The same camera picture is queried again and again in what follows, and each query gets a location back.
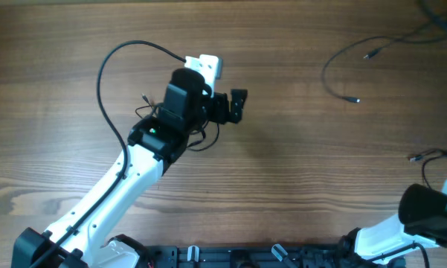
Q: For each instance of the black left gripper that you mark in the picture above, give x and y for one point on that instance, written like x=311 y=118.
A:
x=221 y=108

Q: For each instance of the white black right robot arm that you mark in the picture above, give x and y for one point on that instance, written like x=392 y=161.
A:
x=420 y=223

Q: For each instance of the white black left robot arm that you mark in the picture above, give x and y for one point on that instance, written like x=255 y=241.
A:
x=79 y=239

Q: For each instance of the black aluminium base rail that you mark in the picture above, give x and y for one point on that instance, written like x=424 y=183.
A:
x=276 y=256

